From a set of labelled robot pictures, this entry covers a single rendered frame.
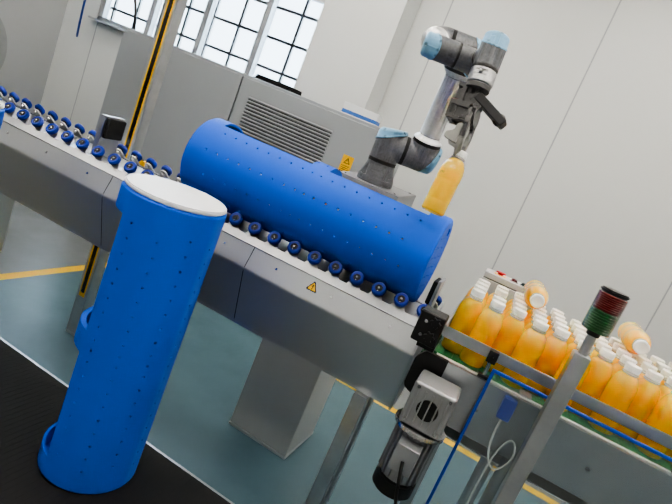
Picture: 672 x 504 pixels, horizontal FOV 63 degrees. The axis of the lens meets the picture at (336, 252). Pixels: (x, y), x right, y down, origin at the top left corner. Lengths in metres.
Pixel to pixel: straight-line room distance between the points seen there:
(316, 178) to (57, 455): 1.08
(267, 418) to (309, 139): 1.81
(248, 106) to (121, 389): 2.50
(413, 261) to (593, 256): 3.00
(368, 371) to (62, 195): 1.28
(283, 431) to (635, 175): 3.14
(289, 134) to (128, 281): 2.27
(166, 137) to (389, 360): 2.84
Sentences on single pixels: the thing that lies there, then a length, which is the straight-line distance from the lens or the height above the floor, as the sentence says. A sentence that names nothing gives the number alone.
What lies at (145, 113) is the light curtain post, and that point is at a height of 1.10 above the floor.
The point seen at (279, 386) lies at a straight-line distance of 2.37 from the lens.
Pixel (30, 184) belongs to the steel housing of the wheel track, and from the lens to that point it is 2.37.
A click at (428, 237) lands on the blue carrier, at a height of 1.17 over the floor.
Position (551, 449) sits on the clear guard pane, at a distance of 1.53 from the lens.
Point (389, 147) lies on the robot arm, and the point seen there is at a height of 1.36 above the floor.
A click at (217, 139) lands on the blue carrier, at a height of 1.18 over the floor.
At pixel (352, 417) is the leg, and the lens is 1.79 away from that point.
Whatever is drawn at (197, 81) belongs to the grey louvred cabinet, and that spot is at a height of 1.28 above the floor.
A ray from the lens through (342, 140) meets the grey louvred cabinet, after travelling 3.43.
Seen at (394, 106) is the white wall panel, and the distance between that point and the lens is 4.70.
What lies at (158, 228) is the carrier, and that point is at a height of 0.96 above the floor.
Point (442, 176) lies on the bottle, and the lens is 1.56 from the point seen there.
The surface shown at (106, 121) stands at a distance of 2.21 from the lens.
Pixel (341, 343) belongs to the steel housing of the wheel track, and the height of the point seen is 0.76.
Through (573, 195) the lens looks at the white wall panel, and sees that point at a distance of 4.45.
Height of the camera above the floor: 1.36
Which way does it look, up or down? 12 degrees down
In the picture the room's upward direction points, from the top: 22 degrees clockwise
